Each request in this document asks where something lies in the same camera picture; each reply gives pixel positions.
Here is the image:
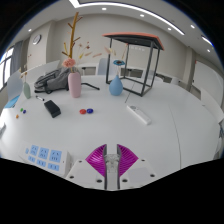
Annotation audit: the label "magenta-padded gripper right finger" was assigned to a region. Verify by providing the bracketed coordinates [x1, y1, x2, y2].
[116, 143, 157, 191]

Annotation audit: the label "blue vase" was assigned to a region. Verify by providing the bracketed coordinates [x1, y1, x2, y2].
[108, 73, 124, 97]

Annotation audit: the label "black frame stand orange top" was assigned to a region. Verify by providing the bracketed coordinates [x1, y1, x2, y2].
[102, 32, 165, 98]

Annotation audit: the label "blue artificial flower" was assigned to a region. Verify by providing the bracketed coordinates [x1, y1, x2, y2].
[112, 59, 126, 76]

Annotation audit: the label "white remote control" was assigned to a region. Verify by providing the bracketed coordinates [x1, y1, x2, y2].
[126, 104, 153, 126]

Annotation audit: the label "grey backpack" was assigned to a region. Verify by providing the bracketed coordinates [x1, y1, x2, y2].
[33, 66, 81, 94]

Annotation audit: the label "black rectangular block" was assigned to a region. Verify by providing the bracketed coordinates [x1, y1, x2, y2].
[43, 99, 62, 119]

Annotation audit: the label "pink vase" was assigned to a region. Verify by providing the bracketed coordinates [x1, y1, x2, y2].
[67, 71, 83, 99]

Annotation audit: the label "ceiling lights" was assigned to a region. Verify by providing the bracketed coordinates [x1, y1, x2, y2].
[28, 0, 214, 54]

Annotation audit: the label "round wall clock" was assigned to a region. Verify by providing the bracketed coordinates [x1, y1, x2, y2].
[32, 34, 43, 46]

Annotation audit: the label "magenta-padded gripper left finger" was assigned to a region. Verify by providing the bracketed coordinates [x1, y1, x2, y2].
[65, 143, 108, 191]

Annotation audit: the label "pink artificial flower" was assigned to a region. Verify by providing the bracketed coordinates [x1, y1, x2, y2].
[62, 58, 77, 74]

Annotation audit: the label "green vase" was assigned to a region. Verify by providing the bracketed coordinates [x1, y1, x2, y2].
[22, 81, 32, 100]

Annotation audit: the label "small white charger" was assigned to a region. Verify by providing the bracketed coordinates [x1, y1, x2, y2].
[105, 153, 119, 174]

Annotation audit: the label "white chair with blue seat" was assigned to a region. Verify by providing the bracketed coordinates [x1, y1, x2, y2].
[3, 69, 24, 110]

